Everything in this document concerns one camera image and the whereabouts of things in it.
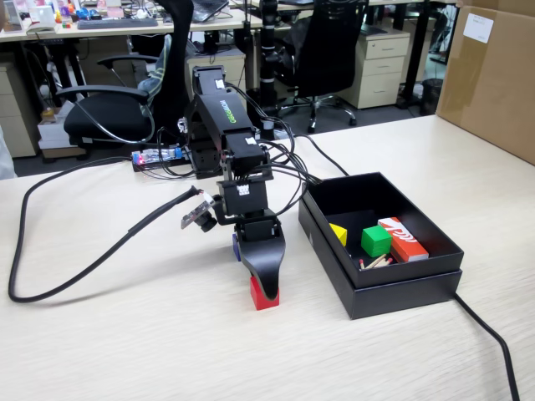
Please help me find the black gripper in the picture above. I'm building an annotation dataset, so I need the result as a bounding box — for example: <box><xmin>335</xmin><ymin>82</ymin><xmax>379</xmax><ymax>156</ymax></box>
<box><xmin>214</xmin><ymin>208</ymin><xmax>288</xmax><ymax>308</ymax></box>

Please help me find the red cube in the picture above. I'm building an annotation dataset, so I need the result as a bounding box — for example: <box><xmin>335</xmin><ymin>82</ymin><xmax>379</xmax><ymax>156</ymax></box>
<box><xmin>249</xmin><ymin>274</ymin><xmax>281</xmax><ymax>312</ymax></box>

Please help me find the green cube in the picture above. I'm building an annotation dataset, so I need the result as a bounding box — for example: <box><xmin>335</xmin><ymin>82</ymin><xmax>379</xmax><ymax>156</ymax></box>
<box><xmin>360</xmin><ymin>225</ymin><xmax>394</xmax><ymax>258</ymax></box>

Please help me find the yellow block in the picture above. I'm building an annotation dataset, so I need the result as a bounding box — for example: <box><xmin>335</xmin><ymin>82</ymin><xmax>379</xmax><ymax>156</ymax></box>
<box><xmin>329</xmin><ymin>222</ymin><xmax>349</xmax><ymax>248</ymax></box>

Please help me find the black cardboard box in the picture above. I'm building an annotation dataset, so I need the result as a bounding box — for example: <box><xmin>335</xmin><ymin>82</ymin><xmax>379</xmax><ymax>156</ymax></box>
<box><xmin>298</xmin><ymin>170</ymin><xmax>466</xmax><ymax>290</ymax></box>

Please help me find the motor controller board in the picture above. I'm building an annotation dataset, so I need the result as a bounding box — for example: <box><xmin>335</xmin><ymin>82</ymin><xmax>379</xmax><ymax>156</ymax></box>
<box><xmin>130</xmin><ymin>145</ymin><xmax>186</xmax><ymax>174</ymax></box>

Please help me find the black open box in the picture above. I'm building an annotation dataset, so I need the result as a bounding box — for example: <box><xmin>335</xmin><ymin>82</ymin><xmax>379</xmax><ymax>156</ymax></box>
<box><xmin>298</xmin><ymin>202</ymin><xmax>464</xmax><ymax>321</ymax></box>

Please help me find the orange white matchbox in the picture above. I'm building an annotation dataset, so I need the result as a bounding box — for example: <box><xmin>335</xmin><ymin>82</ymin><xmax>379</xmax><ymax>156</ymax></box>
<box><xmin>377</xmin><ymin>216</ymin><xmax>431</xmax><ymax>264</ymax></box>

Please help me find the black pole stand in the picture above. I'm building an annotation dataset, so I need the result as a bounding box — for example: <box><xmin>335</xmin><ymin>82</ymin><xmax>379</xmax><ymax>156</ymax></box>
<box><xmin>257</xmin><ymin>0</ymin><xmax>280</xmax><ymax>141</ymax></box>

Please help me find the plaid jacket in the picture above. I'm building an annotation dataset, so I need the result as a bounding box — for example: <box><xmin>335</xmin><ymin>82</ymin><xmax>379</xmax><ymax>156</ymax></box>
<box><xmin>136</xmin><ymin>33</ymin><xmax>174</xmax><ymax>119</ymax></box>

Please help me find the black office chair with armrests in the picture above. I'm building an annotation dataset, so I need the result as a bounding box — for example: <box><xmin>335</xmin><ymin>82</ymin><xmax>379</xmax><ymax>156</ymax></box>
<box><xmin>55</xmin><ymin>0</ymin><xmax>196</xmax><ymax>148</ymax></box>

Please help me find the black mesh office chair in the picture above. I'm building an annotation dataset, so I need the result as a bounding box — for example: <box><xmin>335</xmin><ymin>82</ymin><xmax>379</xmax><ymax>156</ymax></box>
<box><xmin>275</xmin><ymin>0</ymin><xmax>371</xmax><ymax>135</ymax></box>

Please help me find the white drawer cabinet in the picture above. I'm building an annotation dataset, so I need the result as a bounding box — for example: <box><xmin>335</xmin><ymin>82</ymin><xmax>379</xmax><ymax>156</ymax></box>
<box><xmin>345</xmin><ymin>31</ymin><xmax>411</xmax><ymax>110</ymax></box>

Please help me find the black trash bin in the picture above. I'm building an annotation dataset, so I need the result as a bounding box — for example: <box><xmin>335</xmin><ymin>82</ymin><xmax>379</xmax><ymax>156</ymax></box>
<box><xmin>419</xmin><ymin>78</ymin><xmax>445</xmax><ymax>117</ymax></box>

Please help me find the stack of white boxes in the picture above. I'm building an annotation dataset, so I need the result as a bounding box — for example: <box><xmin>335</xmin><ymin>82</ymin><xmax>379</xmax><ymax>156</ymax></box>
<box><xmin>36</xmin><ymin>106</ymin><xmax>88</xmax><ymax>160</ymax></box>

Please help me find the black laptop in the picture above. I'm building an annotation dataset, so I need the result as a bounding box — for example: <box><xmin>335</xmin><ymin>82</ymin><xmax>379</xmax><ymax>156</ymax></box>
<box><xmin>188</xmin><ymin>0</ymin><xmax>233</xmax><ymax>23</ymax></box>

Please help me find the long beige office desk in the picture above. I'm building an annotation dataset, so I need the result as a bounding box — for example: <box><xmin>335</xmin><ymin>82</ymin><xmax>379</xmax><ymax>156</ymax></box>
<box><xmin>0</xmin><ymin>7</ymin><xmax>265</xmax><ymax>43</ymax></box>

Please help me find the beige desk with black legs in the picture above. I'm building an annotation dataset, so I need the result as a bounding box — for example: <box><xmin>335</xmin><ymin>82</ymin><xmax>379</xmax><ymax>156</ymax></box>
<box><xmin>229</xmin><ymin>0</ymin><xmax>459</xmax><ymax>110</ymax></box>

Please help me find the large brown cardboard box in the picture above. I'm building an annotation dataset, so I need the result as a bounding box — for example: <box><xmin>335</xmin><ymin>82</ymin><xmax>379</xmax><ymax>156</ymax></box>
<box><xmin>434</xmin><ymin>0</ymin><xmax>535</xmax><ymax>166</ymax></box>

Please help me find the beige drawer cabinet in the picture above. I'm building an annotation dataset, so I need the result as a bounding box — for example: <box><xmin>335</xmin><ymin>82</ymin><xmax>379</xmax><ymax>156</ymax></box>
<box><xmin>0</xmin><ymin>63</ymin><xmax>42</xmax><ymax>160</ymax></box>

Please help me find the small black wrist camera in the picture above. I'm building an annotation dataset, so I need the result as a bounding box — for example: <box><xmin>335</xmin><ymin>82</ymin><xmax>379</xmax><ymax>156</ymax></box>
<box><xmin>180</xmin><ymin>195</ymin><xmax>219</xmax><ymax>234</ymax></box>

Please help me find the black servo wire bundle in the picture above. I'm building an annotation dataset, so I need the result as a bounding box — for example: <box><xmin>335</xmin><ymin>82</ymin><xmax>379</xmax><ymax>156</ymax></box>
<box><xmin>225</xmin><ymin>82</ymin><xmax>324</xmax><ymax>219</ymax></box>

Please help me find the thick sleeved black cable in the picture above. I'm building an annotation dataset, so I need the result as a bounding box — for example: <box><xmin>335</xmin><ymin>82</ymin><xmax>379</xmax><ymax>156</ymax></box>
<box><xmin>7</xmin><ymin>156</ymin><xmax>210</xmax><ymax>304</ymax></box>

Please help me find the thin black cable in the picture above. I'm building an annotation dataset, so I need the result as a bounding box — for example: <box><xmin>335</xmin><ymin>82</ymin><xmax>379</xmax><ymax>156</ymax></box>
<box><xmin>294</xmin><ymin>134</ymin><xmax>351</xmax><ymax>177</ymax></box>

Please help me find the thick black power cable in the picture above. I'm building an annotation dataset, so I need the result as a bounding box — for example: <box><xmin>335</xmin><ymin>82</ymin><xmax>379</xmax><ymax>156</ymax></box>
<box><xmin>453</xmin><ymin>292</ymin><xmax>522</xmax><ymax>401</ymax></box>

